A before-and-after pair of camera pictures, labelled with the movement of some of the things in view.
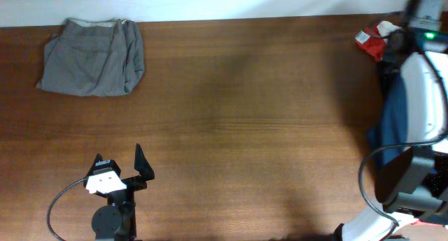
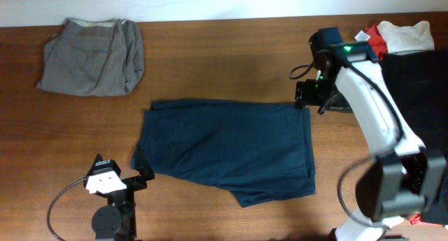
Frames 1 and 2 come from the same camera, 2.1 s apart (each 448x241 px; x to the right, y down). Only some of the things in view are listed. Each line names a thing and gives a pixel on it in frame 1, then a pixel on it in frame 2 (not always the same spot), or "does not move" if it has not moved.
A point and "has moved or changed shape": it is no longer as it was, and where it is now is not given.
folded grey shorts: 94,57 does not move
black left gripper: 129,182 does not move
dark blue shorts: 390,127 has moved or changed shape
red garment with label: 371,41 does not move
